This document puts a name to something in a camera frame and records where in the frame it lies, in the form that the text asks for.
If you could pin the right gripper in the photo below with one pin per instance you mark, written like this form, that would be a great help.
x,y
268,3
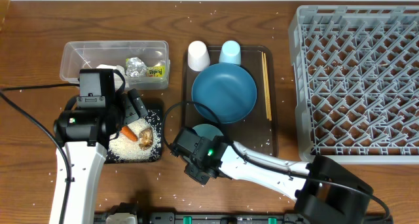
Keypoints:
x,y
194,169

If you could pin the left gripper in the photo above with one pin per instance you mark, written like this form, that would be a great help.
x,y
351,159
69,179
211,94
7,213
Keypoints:
x,y
132,113

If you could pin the orange carrot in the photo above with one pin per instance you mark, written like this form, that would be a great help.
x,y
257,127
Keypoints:
x,y
129,133

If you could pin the white napkin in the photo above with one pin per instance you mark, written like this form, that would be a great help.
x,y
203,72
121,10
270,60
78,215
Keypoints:
x,y
113,67

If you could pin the brown food scrap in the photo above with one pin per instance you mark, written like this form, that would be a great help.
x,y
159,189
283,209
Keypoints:
x,y
146,138

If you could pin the light blue bowl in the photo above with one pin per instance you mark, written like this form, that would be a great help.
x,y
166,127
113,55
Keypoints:
x,y
208,131

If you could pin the aluminium foil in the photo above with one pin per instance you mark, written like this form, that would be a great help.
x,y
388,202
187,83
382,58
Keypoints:
x,y
135,67

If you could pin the green yellow snack wrapper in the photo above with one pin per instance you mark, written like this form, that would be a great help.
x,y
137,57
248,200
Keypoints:
x,y
156,71

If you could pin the dark blue plate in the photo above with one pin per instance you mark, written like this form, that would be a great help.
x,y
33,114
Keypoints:
x,y
224,91

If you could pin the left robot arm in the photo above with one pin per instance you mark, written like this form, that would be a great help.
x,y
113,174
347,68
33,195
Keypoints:
x,y
79,166

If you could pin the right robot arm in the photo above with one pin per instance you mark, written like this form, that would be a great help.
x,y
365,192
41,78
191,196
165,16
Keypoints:
x,y
323,190

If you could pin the grey dishwasher rack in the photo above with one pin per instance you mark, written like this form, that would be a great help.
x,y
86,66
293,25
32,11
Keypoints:
x,y
356,75

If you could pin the black tray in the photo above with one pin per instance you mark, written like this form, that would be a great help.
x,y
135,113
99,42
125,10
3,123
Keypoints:
x,y
157,116

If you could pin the pile of rice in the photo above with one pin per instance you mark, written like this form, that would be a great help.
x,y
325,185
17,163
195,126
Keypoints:
x,y
131,148

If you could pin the dark brown serving tray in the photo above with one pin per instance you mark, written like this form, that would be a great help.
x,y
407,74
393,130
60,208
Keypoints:
x,y
255,131

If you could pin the clear plastic container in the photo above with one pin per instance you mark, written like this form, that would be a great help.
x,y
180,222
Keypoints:
x,y
90,54

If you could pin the white plastic cup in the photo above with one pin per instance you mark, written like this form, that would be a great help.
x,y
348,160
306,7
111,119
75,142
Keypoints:
x,y
198,56

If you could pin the wooden chopstick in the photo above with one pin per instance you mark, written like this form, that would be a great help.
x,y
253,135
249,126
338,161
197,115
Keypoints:
x,y
263,81
268,86

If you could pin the light blue plastic cup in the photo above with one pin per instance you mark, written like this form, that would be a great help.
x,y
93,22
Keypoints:
x,y
230,53

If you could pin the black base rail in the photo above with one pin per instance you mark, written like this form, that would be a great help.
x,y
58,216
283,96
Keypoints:
x,y
130,213

